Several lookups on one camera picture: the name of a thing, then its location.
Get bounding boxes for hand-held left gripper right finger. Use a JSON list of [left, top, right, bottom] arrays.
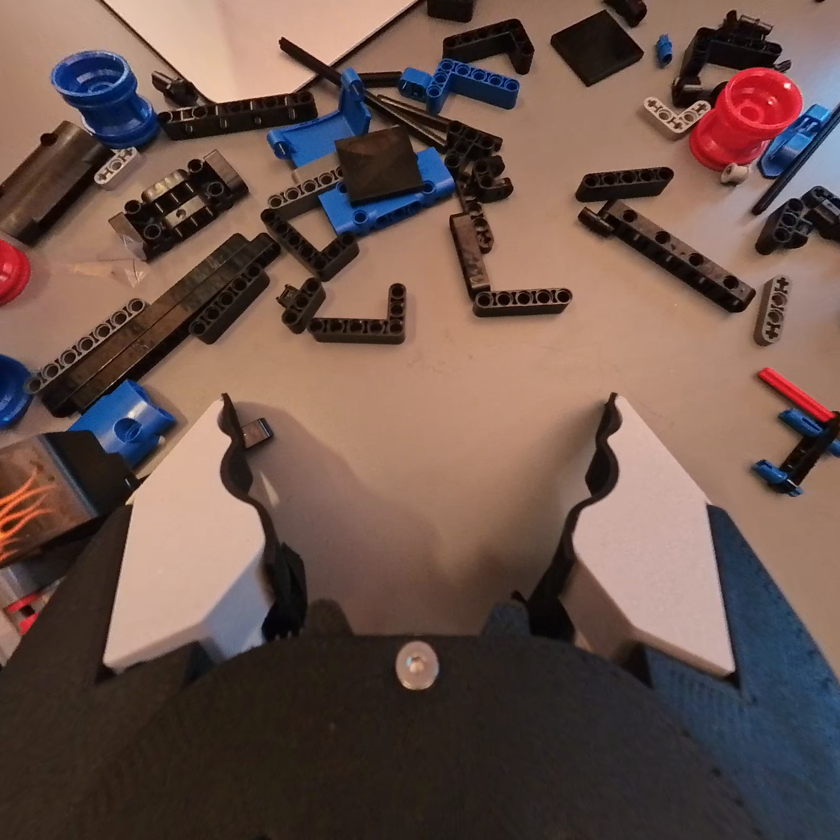
[[527, 392, 736, 678]]

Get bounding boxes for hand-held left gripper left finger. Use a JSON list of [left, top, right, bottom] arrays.
[[101, 392, 309, 672]]

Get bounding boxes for blue toy pin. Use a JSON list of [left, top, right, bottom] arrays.
[[779, 410, 840, 458], [751, 459, 803, 494]]

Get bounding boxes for partly built toy brick model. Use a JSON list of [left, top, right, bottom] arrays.
[[0, 433, 142, 634]]

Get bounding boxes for black thin beam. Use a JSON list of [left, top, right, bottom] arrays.
[[780, 410, 839, 496]]

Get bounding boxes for red toy axle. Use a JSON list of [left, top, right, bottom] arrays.
[[756, 367, 839, 424]]

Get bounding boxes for small toy connectors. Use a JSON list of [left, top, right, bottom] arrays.
[[655, 34, 749, 186]]

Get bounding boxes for grey desk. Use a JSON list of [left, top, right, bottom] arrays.
[[0, 0, 840, 670]]

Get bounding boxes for blue curved panel piece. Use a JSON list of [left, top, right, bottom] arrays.
[[69, 381, 178, 470]]

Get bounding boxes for grey small connector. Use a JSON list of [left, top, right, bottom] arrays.
[[753, 276, 791, 347]]

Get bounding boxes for small clear toy piece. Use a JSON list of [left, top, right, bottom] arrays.
[[66, 252, 151, 288]]

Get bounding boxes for scattered black toy beams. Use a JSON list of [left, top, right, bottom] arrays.
[[26, 0, 840, 450]]

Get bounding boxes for red toy wheel hub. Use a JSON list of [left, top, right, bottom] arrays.
[[689, 67, 803, 172], [0, 239, 32, 306]]

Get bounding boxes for blue toy panel piece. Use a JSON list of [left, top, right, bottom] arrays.
[[268, 69, 373, 165], [318, 147, 455, 236]]

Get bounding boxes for light grey angled beam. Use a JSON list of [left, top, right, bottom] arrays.
[[643, 97, 713, 140], [95, 147, 140, 186]]

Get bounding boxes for black curved panel piece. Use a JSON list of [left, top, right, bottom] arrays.
[[0, 121, 112, 247]]

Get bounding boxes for long black axle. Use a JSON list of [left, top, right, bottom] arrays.
[[751, 105, 840, 216]]

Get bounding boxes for black square panel piece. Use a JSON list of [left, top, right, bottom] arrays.
[[550, 10, 644, 86], [335, 126, 422, 201]]

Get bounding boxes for small blue curved panel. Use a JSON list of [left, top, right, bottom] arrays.
[[758, 105, 834, 178]]

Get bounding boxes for blue angled beam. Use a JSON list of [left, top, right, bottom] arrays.
[[399, 59, 521, 110]]

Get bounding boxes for white rounded board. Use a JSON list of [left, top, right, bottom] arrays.
[[101, 0, 421, 104]]

